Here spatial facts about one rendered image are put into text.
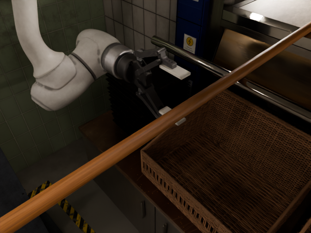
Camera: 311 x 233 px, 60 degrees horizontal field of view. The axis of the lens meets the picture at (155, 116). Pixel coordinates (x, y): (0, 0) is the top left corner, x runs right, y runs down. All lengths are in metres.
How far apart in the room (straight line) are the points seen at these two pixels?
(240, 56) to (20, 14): 0.84
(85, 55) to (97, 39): 0.06
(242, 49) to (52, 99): 0.79
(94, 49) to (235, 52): 0.65
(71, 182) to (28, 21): 0.43
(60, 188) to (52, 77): 0.36
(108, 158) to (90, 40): 0.41
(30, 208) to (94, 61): 0.45
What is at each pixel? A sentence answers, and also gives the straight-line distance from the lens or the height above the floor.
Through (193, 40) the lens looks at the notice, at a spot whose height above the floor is 1.02.
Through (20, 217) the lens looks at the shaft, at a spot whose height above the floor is 1.20.
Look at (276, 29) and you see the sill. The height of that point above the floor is 1.17.
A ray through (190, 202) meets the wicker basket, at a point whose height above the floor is 0.70.
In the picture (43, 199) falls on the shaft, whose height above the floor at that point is 1.20.
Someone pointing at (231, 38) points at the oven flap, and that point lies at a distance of 1.24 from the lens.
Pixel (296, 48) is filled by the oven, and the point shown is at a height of 1.13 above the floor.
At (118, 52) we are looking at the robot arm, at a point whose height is 1.23.
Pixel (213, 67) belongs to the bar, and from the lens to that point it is 0.80.
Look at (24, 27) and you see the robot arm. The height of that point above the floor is 1.31.
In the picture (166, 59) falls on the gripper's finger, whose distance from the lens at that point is 0.62.
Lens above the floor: 1.58
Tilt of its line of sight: 42 degrees down
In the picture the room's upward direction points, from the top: straight up
